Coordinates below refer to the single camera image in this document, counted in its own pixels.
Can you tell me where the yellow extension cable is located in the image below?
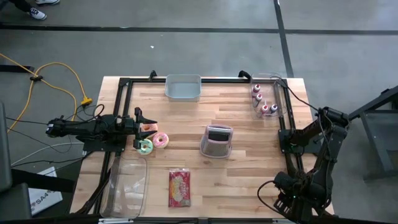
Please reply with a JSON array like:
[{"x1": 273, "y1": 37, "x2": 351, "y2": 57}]
[{"x1": 0, "y1": 52, "x2": 93, "y2": 133}]

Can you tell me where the black wrist camera cable loop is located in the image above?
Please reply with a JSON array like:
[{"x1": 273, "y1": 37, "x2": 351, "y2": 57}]
[{"x1": 257, "y1": 179, "x2": 282, "y2": 215}]

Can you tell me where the red snack packet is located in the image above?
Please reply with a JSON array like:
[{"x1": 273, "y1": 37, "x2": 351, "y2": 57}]
[{"x1": 168, "y1": 168, "x2": 192, "y2": 208}]

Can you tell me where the orange frosted toy donut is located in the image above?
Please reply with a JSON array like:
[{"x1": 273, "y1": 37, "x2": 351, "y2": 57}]
[{"x1": 140, "y1": 123, "x2": 159, "y2": 133}]

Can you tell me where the dark grey box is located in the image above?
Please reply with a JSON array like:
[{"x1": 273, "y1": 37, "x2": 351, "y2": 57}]
[{"x1": 0, "y1": 182, "x2": 32, "y2": 222}]

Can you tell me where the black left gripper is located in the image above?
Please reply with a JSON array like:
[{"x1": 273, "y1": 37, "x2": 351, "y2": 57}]
[{"x1": 122, "y1": 107, "x2": 158, "y2": 150}]

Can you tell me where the black floor bar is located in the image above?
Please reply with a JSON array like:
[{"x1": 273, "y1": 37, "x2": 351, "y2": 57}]
[{"x1": 0, "y1": 64, "x2": 35, "y2": 73}]

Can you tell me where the white labelled box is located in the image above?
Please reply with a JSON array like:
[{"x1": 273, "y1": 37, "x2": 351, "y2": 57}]
[{"x1": 28, "y1": 166, "x2": 63, "y2": 216}]

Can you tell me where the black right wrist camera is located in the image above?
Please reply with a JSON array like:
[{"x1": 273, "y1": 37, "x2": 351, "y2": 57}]
[{"x1": 273, "y1": 171, "x2": 292, "y2": 187}]

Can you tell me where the black aluminium table frame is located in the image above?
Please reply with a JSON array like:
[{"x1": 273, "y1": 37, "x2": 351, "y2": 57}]
[{"x1": 73, "y1": 76, "x2": 336, "y2": 218}]

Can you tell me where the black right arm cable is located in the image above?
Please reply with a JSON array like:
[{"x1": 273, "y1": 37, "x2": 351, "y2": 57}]
[{"x1": 270, "y1": 76, "x2": 324, "y2": 111}]

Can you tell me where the dark grey panel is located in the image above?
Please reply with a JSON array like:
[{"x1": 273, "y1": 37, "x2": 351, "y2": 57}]
[{"x1": 0, "y1": 101, "x2": 13, "y2": 193}]

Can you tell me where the black beam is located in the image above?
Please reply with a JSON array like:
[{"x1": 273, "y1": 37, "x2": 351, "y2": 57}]
[{"x1": 11, "y1": 168, "x2": 76, "y2": 194}]

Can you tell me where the white floor cable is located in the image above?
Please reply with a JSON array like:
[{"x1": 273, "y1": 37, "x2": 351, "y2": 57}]
[{"x1": 10, "y1": 141, "x2": 85, "y2": 166}]

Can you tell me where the green frosted toy donut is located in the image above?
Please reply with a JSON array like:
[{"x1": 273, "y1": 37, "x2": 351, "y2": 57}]
[{"x1": 136, "y1": 139, "x2": 154, "y2": 156}]

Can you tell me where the dark metal stand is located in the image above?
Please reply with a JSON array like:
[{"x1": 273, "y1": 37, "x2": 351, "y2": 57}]
[{"x1": 347, "y1": 85, "x2": 398, "y2": 181}]

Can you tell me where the pink frosted toy donut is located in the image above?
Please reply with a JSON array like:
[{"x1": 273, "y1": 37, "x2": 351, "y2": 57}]
[{"x1": 152, "y1": 132, "x2": 170, "y2": 149}]

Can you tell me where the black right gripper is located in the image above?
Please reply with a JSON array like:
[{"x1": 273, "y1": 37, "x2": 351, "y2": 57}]
[{"x1": 273, "y1": 192, "x2": 312, "y2": 223}]

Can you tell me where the black floor cable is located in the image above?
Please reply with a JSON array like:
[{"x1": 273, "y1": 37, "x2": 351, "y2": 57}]
[
  {"x1": 4, "y1": 116, "x2": 49, "y2": 125},
  {"x1": 11, "y1": 156, "x2": 85, "y2": 166}
]

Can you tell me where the grey plastic bin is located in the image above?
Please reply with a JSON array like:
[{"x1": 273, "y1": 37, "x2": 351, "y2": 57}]
[{"x1": 164, "y1": 73, "x2": 202, "y2": 103}]

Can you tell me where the person's leg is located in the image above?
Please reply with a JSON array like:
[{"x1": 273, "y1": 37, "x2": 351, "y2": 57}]
[{"x1": 9, "y1": 0, "x2": 34, "y2": 13}]

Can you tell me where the clear plastic container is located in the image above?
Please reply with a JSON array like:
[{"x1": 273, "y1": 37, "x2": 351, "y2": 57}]
[
  {"x1": 99, "y1": 155, "x2": 149, "y2": 219},
  {"x1": 249, "y1": 73, "x2": 287, "y2": 118}
]

